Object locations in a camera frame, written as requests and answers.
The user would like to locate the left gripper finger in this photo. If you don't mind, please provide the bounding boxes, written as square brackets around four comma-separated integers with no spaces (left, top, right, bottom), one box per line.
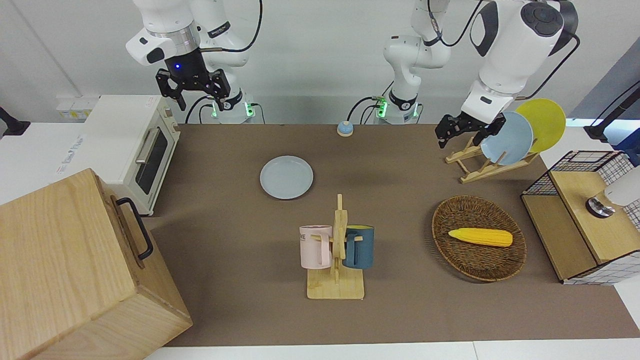
[478,119,507,147]
[435,116,459,150]

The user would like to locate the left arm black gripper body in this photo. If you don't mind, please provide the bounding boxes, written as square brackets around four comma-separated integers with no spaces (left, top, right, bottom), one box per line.
[451,111,504,136]

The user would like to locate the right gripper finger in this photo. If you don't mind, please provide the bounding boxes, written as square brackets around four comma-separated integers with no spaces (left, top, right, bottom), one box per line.
[206,70,232,110]
[156,69,187,112]

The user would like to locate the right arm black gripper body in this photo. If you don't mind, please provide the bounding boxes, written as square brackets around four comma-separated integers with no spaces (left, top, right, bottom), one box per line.
[164,47,213,93]

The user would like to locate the gray round plate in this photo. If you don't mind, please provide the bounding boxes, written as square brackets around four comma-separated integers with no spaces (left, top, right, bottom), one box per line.
[259,155,314,200]

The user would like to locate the light blue plate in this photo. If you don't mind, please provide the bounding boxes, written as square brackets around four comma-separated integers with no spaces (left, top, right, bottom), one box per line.
[480,111,534,166]

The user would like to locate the wooden plate rack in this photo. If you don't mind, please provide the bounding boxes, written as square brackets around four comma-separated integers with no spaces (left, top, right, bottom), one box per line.
[445,135,541,184]

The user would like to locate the yellow plate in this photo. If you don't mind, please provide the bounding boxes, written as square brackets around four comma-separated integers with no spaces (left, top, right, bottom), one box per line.
[515,98,567,154]

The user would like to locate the white toaster oven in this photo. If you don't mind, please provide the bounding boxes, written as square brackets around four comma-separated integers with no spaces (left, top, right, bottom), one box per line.
[52,94,182,217]

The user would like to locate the yellow corn cob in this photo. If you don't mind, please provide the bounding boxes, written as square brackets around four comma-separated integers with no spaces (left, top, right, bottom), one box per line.
[448,228,514,247]

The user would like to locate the brown wicker basket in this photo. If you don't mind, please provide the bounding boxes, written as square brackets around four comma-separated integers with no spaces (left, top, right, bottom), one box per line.
[432,195,527,282]

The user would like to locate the blue object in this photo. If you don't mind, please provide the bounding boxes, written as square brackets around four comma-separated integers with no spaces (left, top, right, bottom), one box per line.
[617,129,640,166]

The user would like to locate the white object with metal end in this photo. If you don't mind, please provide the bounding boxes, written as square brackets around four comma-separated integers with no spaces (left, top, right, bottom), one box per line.
[586,167,640,219]

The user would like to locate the dark blue mug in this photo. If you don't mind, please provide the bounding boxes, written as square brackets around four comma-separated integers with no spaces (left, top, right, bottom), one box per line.
[343,225,375,270]

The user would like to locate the pink mug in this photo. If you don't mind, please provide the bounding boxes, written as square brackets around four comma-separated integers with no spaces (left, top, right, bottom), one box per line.
[299,225,333,270]

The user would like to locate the wooden mug rack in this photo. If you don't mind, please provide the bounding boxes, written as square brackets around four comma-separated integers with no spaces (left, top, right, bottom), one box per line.
[306,194,365,301]

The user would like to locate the brown table mat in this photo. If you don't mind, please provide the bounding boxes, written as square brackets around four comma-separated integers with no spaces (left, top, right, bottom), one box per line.
[147,123,640,347]

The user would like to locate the light wooden box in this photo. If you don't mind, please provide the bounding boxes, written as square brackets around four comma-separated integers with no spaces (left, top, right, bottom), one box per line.
[0,168,194,360]

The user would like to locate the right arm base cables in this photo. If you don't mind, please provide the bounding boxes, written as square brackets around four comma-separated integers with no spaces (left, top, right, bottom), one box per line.
[185,95,216,124]

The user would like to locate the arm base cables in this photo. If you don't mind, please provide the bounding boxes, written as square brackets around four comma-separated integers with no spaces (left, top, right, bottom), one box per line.
[185,95,216,124]
[347,82,393,125]

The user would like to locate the oven door handle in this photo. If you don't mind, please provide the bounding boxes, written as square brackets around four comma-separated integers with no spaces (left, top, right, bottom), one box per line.
[135,127,161,165]

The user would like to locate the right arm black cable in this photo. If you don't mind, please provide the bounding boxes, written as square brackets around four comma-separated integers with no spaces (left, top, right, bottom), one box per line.
[200,0,264,54]

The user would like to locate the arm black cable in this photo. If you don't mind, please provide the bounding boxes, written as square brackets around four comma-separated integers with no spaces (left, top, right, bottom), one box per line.
[425,0,582,101]
[200,0,264,54]

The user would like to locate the white wall socket strip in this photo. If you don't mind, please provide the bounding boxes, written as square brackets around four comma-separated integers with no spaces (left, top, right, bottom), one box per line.
[56,97,99,121]

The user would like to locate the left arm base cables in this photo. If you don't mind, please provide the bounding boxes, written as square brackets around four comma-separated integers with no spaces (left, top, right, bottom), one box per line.
[347,82,393,125]

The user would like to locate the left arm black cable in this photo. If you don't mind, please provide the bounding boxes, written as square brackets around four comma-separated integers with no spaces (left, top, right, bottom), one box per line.
[425,0,582,101]

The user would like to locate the wire grid wooden shelf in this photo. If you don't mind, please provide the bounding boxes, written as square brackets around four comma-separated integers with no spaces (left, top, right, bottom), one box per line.
[521,150,640,286]

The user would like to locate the black box handle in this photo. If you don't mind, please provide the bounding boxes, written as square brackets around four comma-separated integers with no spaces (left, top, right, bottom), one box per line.
[116,197,154,261]

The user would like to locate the black clamp mount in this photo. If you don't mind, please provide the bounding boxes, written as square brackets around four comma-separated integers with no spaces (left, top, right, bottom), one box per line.
[0,106,31,137]

